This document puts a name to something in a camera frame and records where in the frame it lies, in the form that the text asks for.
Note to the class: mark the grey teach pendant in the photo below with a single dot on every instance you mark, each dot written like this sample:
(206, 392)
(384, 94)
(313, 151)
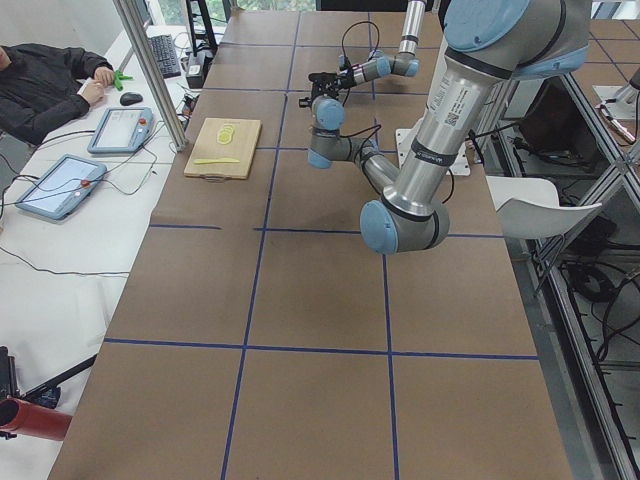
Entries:
(62, 188)
(121, 130)

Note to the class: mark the red cylinder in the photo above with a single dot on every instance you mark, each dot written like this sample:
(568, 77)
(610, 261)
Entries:
(22, 417)

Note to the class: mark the black keyboard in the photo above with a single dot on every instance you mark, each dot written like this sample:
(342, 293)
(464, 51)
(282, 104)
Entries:
(165, 55)

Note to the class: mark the white plastic chair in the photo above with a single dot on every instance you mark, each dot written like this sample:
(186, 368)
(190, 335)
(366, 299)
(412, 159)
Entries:
(529, 208)

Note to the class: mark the yellow plastic knife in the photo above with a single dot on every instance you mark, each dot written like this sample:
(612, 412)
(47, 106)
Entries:
(220, 160)

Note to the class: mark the bamboo cutting board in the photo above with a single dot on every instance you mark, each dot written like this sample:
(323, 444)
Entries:
(242, 147)

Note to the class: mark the grey teach pendant far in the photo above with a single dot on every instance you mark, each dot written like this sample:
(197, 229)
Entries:
(121, 130)

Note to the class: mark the black computer mouse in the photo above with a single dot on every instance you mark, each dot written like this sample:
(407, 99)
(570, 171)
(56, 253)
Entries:
(130, 98)

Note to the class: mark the grey teach pendant near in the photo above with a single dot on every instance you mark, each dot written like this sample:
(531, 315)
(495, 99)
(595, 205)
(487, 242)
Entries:
(62, 188)

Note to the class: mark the green plastic clamp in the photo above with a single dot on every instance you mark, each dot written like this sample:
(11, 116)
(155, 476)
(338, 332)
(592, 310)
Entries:
(119, 79)

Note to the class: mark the aluminium frame post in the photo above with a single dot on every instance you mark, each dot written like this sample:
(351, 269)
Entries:
(133, 25)

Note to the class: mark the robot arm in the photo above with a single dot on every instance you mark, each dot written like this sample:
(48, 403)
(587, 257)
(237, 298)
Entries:
(378, 64)
(486, 43)

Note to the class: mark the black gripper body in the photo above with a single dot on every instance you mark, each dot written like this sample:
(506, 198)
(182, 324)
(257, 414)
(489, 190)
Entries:
(336, 80)
(306, 101)

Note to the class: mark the seated person black jacket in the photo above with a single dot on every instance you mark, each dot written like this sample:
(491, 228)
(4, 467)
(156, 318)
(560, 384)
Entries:
(44, 87)

